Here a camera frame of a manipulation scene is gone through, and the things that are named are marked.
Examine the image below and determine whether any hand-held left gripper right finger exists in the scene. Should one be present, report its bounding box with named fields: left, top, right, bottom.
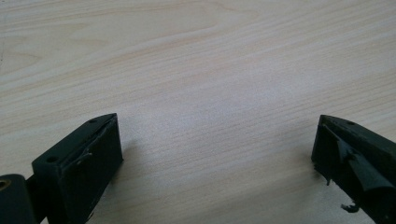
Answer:
left=310, top=114, right=396, bottom=224

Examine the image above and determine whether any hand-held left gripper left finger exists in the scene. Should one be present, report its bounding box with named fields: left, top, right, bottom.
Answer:
left=31, top=112, right=124, bottom=224

